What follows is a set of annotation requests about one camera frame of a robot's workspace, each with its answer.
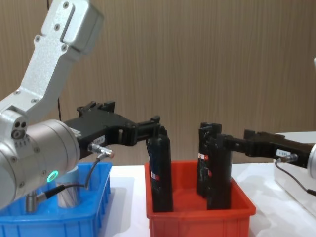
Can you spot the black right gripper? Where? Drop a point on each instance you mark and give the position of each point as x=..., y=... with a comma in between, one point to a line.
x=269, y=146

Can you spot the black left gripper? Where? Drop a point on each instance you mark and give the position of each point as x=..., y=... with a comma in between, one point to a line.
x=98, y=128

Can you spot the black cylinder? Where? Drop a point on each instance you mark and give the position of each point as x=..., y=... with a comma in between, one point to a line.
x=160, y=160
x=203, y=148
x=219, y=177

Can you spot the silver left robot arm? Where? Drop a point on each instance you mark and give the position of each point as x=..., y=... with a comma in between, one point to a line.
x=37, y=148

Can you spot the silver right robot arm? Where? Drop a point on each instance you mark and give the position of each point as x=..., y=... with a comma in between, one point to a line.
x=313, y=160

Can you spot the white table cloth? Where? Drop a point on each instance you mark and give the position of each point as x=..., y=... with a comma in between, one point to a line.
x=128, y=209

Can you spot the red plastic bin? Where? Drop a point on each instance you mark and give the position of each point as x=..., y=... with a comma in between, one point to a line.
x=197, y=222

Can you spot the blue plastic bin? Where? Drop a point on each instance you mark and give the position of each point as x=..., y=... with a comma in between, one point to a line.
x=49, y=224

